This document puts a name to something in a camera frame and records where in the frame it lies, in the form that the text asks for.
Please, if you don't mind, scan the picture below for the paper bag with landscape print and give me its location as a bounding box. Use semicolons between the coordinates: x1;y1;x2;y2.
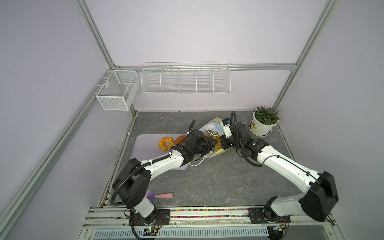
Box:
189;117;229;167

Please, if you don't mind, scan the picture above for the white wire shelf basket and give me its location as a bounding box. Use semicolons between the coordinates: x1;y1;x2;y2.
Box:
141;62;232;95

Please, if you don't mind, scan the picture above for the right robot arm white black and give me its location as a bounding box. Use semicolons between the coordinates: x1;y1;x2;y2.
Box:
221;119;339;223

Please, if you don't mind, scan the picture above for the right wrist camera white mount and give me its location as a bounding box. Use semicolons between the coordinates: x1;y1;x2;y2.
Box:
221;118;232;139

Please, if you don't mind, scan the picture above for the fake braided ring bread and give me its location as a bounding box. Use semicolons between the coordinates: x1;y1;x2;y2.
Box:
159;137;175;151

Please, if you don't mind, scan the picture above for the white mesh box basket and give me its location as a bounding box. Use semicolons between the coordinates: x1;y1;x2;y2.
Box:
96;70;140;111

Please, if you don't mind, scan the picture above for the purple scoop with pink handle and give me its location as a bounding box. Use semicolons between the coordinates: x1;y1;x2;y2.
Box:
146;190;174;202

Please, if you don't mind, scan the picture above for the round orange fake bun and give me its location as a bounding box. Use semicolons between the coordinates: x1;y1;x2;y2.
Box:
175;135;188;145

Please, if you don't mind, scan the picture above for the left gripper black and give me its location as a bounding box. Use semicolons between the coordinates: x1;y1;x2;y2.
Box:
193;135;218;157

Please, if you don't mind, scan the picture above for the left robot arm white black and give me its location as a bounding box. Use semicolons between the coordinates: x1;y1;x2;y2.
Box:
109;130;218;225

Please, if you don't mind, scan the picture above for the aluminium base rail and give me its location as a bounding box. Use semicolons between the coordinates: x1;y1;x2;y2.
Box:
82;206;337;229

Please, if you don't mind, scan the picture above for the potted green plant white pot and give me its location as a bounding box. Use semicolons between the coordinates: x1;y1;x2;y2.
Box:
249;106;280;137

